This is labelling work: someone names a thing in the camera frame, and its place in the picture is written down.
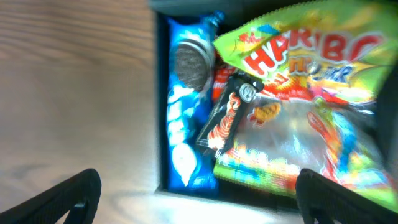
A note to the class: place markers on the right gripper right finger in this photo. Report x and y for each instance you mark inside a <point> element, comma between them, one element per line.
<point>321,200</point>

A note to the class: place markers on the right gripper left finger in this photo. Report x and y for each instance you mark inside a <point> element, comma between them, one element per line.
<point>77,197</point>

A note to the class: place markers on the green Haribo gummy bag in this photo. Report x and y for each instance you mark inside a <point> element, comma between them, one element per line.
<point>322,64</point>

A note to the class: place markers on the black Mars mini bar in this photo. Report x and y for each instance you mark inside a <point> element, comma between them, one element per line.
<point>230,115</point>

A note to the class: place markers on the blue Oreo cookie pack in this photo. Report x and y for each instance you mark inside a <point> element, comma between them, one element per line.
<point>189,103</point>

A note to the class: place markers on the red candy bag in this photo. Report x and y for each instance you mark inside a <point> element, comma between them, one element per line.
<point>222,71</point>

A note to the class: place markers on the black gift box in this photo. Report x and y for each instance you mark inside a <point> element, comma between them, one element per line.
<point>237,13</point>

